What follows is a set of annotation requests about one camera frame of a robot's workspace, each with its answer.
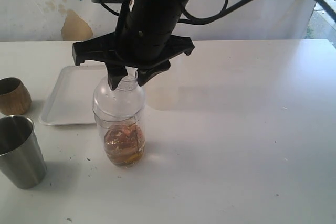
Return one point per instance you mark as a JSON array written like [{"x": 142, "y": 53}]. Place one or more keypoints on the translucent plastic container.
[{"x": 162, "y": 91}]

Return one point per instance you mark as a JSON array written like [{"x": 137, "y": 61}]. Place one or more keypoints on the clear plastic shaker cup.
[{"x": 103, "y": 126}]

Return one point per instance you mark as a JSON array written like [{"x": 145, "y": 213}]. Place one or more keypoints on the white rectangular tray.
[{"x": 70, "y": 100}]

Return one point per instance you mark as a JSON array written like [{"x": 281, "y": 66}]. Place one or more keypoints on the stainless steel cup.
[{"x": 22, "y": 161}]

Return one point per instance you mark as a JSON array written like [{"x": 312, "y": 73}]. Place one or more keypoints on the clear plastic dome lid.
[{"x": 122, "y": 103}]

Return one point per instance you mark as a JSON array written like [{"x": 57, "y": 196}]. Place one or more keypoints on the brown wooden cup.
[{"x": 15, "y": 98}]

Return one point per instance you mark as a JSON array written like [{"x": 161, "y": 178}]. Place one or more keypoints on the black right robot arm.
[{"x": 143, "y": 37}]

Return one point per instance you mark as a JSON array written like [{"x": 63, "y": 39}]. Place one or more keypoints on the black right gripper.
[{"x": 151, "y": 60}]

